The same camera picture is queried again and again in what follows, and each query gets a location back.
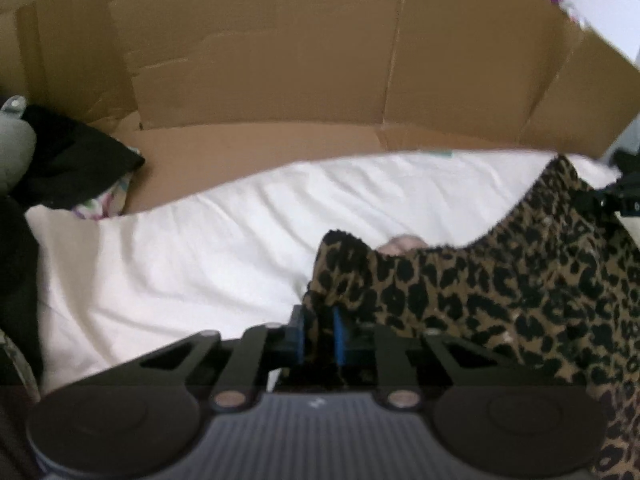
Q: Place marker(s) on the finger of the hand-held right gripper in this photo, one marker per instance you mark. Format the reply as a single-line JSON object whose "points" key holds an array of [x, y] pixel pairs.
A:
{"points": [[617, 195]]}

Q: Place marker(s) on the brown cardboard sheet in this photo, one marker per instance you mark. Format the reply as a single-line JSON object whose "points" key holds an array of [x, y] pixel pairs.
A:
{"points": [[275, 60]]}

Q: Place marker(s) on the white bear-print blanket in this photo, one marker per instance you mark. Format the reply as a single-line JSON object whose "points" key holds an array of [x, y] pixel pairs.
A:
{"points": [[175, 260]]}

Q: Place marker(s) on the leopard print garment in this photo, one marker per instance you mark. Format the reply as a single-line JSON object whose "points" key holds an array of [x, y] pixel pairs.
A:
{"points": [[475, 290]]}

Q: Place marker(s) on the pale floral cloth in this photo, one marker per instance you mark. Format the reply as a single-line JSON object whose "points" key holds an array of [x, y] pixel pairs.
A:
{"points": [[105, 205]]}

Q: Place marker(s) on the black cloth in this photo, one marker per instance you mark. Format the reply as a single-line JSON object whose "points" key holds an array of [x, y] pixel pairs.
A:
{"points": [[75, 155]]}

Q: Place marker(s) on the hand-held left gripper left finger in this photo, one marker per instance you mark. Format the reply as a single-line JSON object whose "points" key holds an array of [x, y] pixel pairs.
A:
{"points": [[298, 340]]}

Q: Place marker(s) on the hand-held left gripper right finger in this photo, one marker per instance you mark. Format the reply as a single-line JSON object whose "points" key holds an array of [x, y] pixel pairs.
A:
{"points": [[337, 340]]}

